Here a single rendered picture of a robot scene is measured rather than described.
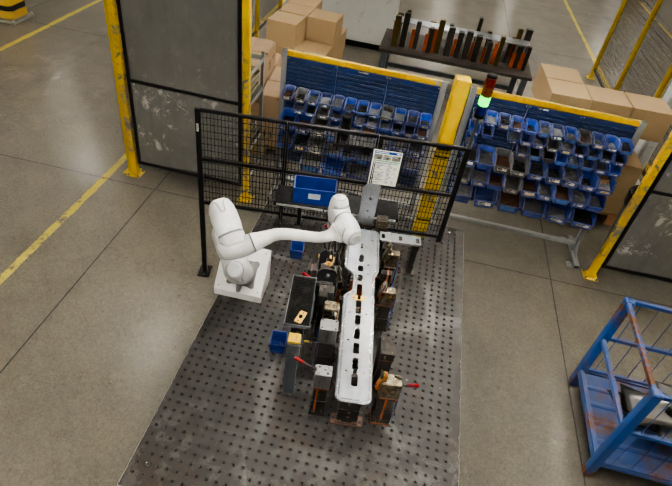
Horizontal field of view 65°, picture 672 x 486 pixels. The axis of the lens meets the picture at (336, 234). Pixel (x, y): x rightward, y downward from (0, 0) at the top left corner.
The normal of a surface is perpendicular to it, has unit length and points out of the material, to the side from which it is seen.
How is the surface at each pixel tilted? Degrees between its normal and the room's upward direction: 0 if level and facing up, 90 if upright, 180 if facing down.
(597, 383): 0
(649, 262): 91
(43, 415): 0
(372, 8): 90
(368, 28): 90
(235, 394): 0
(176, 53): 91
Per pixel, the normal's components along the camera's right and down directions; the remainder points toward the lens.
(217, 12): -0.21, 0.60
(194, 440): 0.12, -0.76
